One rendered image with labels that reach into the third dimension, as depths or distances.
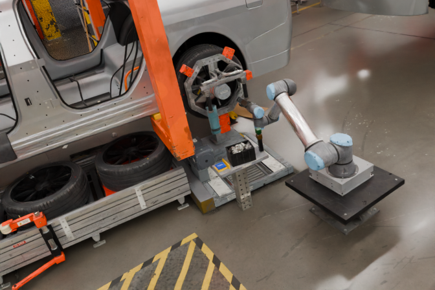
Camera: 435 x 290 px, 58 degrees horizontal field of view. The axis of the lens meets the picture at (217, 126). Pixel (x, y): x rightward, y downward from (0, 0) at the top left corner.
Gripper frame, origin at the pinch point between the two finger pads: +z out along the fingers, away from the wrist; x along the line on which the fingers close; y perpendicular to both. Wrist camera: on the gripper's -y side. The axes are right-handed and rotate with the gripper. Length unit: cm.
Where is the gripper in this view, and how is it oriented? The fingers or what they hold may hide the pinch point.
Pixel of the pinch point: (238, 99)
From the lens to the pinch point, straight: 368.8
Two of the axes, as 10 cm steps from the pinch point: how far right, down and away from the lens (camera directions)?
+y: 7.6, 3.7, 5.4
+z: -4.2, -3.6, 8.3
